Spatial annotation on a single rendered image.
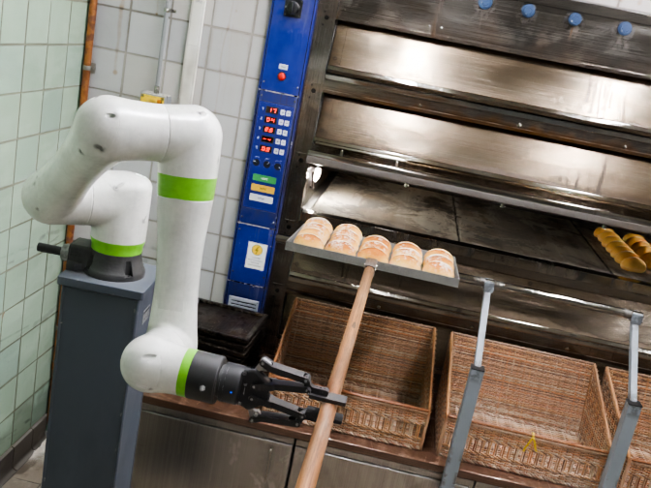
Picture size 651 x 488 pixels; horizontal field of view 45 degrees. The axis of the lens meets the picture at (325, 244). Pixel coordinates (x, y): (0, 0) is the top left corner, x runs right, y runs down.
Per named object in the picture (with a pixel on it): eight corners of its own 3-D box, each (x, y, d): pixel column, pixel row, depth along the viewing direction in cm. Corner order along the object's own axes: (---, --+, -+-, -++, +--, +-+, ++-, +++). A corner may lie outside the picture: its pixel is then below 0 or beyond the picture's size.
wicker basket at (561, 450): (433, 394, 309) (449, 328, 302) (577, 427, 305) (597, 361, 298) (433, 456, 263) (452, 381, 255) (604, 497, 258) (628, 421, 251)
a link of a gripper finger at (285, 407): (250, 394, 148) (247, 400, 148) (305, 417, 148) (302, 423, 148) (254, 385, 152) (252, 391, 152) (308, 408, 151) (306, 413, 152)
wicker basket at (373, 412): (282, 360, 313) (294, 294, 306) (422, 391, 310) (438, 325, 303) (258, 416, 266) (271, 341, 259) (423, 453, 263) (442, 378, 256)
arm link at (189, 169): (150, 99, 157) (173, 103, 147) (209, 106, 164) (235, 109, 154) (142, 190, 160) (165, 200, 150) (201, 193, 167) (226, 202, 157)
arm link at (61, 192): (14, 176, 184) (79, 77, 141) (84, 180, 192) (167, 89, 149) (16, 230, 181) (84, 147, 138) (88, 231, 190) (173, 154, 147)
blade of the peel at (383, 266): (457, 288, 244) (459, 279, 244) (284, 249, 249) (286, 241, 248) (454, 257, 279) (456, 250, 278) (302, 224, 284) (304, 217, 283)
